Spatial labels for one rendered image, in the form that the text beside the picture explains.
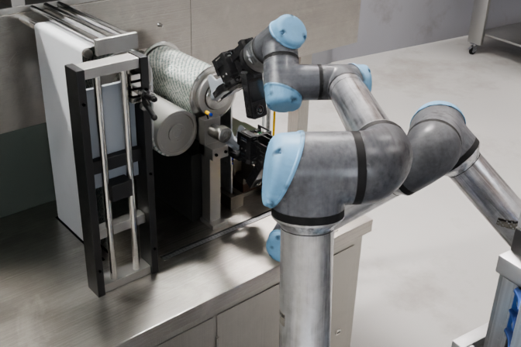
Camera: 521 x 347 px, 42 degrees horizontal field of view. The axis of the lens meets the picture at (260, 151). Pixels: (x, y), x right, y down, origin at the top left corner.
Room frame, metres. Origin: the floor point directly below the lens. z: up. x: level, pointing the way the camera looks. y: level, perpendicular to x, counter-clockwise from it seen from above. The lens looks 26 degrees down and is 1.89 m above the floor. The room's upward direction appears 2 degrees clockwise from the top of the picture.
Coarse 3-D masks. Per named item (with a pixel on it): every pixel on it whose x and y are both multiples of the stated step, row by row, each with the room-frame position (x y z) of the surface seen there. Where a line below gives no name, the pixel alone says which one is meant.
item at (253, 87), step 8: (240, 72) 1.46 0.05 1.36; (248, 80) 1.44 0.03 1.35; (256, 80) 1.45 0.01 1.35; (248, 88) 1.43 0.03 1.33; (256, 88) 1.45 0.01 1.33; (248, 96) 1.43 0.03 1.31; (256, 96) 1.44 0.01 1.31; (264, 96) 1.46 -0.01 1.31; (248, 104) 1.43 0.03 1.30; (256, 104) 1.44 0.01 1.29; (264, 104) 1.45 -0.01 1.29; (248, 112) 1.44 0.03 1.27; (256, 112) 1.43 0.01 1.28; (264, 112) 1.45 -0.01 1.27
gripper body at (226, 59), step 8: (240, 40) 1.47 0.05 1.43; (248, 40) 1.48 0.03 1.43; (240, 48) 1.47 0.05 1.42; (224, 56) 1.49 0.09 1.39; (232, 56) 1.49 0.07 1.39; (240, 56) 1.44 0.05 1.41; (216, 64) 1.51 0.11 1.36; (224, 64) 1.48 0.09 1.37; (232, 64) 1.48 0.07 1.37; (240, 64) 1.47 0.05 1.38; (216, 72) 1.51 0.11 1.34; (224, 72) 1.49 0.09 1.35; (232, 72) 1.47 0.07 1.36; (248, 72) 1.43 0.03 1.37; (256, 72) 1.43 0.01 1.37; (224, 80) 1.49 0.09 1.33; (232, 80) 1.46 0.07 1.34; (240, 80) 1.46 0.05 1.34; (232, 88) 1.48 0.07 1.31
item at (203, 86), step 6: (204, 78) 1.59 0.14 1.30; (216, 78) 1.60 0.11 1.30; (204, 84) 1.57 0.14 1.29; (198, 90) 1.57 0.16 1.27; (204, 90) 1.57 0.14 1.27; (198, 96) 1.56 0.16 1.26; (204, 96) 1.57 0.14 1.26; (198, 102) 1.56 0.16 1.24; (204, 102) 1.57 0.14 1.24; (228, 102) 1.62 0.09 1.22; (198, 108) 1.57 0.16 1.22; (204, 108) 1.57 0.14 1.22; (210, 108) 1.59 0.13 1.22; (222, 108) 1.61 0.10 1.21; (216, 114) 1.60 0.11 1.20
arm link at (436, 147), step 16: (416, 128) 1.28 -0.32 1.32; (432, 128) 1.26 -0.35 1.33; (448, 128) 1.26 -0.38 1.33; (416, 144) 1.23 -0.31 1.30; (432, 144) 1.22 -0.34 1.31; (448, 144) 1.23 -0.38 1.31; (416, 160) 1.21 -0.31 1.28; (432, 160) 1.20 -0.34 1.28; (448, 160) 1.21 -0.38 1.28; (416, 176) 1.20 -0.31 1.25; (432, 176) 1.20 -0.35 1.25; (400, 192) 1.20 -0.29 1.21; (352, 208) 1.24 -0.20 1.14; (368, 208) 1.23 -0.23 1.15; (272, 240) 1.27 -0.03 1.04; (272, 256) 1.27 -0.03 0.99
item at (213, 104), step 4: (208, 88) 1.58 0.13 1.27; (208, 92) 1.57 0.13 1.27; (208, 96) 1.57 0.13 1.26; (208, 100) 1.57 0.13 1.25; (212, 100) 1.58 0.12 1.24; (220, 100) 1.60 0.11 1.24; (224, 100) 1.60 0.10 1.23; (228, 100) 1.61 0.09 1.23; (208, 104) 1.57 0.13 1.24; (212, 104) 1.58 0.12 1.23; (216, 104) 1.59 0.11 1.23; (220, 104) 1.60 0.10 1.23; (224, 104) 1.60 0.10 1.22; (212, 108) 1.58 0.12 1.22; (216, 108) 1.59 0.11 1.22
